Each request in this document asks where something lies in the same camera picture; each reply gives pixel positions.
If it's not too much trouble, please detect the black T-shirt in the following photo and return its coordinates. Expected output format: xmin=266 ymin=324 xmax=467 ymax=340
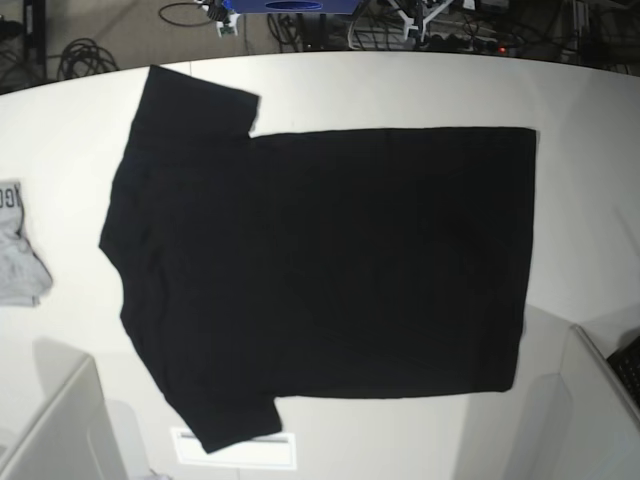
xmin=99 ymin=66 xmax=537 ymax=453

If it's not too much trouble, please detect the white label plate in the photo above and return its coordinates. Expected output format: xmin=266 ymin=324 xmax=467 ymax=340
xmin=170 ymin=428 xmax=297 ymax=470

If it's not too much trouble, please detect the white metal stand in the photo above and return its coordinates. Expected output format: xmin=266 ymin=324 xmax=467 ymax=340
xmin=388 ymin=0 xmax=448 ymax=41

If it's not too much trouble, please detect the blue box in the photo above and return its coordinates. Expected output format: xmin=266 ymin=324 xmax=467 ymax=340
xmin=223 ymin=0 xmax=361 ymax=15

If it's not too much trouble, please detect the black power strip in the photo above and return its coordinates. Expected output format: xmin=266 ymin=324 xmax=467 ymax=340
xmin=411 ymin=33 xmax=522 ymax=57

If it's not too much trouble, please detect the grey folded garment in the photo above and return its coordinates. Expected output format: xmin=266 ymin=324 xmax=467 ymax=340
xmin=1 ymin=180 xmax=53 ymax=307

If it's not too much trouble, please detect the white partition panel left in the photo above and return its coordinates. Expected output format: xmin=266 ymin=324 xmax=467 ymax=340
xmin=1 ymin=355 xmax=128 ymax=480

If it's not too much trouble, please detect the white partition panel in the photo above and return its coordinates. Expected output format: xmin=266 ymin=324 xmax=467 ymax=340
xmin=1 ymin=355 xmax=128 ymax=480
xmin=510 ymin=326 xmax=639 ymax=479

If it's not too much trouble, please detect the white partition panel right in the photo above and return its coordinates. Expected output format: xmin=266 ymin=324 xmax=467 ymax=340
xmin=510 ymin=326 xmax=639 ymax=479

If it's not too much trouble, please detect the black keyboard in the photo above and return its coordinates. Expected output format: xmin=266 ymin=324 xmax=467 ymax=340
xmin=607 ymin=337 xmax=640 ymax=406

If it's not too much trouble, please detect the coiled black cable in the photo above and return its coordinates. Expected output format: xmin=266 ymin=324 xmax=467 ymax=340
xmin=56 ymin=38 xmax=119 ymax=81

